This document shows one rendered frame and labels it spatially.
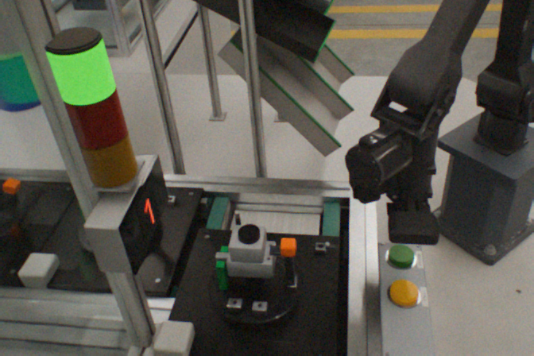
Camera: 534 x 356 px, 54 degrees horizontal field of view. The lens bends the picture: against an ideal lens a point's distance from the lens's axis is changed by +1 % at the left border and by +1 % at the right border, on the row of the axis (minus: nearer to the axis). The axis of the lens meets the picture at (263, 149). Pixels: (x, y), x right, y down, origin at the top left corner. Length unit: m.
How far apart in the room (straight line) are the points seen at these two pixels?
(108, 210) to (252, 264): 0.24
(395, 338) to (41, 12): 0.59
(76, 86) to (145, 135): 0.87
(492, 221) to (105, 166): 0.67
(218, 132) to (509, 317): 0.76
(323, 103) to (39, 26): 0.70
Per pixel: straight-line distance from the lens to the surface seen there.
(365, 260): 0.86
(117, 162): 0.55
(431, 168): 0.72
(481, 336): 0.93
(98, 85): 0.50
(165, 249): 0.89
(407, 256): 0.86
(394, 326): 0.79
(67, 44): 0.50
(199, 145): 1.29
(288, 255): 0.73
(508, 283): 1.01
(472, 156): 0.92
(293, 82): 1.06
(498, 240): 1.02
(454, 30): 0.66
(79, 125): 0.53
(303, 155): 1.22
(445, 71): 0.64
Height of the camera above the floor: 1.60
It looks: 37 degrees down
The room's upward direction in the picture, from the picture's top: 5 degrees counter-clockwise
